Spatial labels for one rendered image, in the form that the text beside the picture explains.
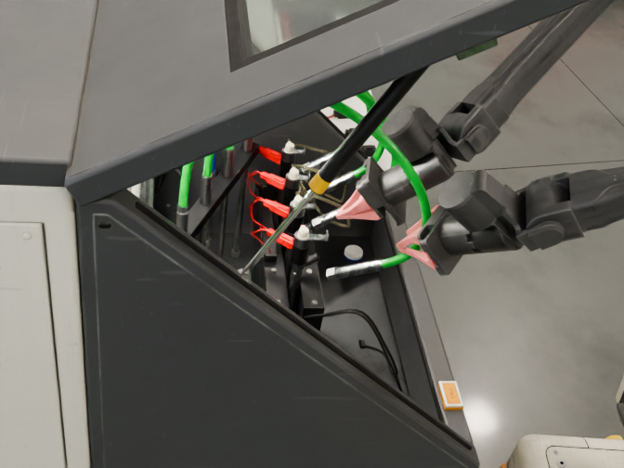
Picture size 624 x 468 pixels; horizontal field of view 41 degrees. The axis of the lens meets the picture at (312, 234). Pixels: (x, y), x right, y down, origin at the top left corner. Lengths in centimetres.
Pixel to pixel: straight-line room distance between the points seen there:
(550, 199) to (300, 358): 37
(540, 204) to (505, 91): 28
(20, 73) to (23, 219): 17
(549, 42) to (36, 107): 78
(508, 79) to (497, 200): 30
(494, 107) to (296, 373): 51
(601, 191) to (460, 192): 17
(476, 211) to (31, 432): 65
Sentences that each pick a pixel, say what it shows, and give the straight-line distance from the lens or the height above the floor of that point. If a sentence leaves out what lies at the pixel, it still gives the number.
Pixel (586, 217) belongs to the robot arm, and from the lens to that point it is 107.
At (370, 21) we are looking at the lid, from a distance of 81.
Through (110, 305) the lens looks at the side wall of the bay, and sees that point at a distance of 98.
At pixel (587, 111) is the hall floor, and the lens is 431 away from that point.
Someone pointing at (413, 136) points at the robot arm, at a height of 135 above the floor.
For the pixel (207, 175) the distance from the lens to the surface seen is 138.
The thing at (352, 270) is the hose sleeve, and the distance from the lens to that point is 129.
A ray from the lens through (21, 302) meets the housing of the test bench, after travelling 98.
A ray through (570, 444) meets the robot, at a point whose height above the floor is 28.
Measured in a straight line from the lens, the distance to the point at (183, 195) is 130.
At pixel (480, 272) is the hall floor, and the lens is 311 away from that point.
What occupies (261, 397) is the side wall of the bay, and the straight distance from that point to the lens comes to 111.
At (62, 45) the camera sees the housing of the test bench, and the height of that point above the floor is 150.
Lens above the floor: 200
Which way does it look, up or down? 41 degrees down
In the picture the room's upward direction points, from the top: 10 degrees clockwise
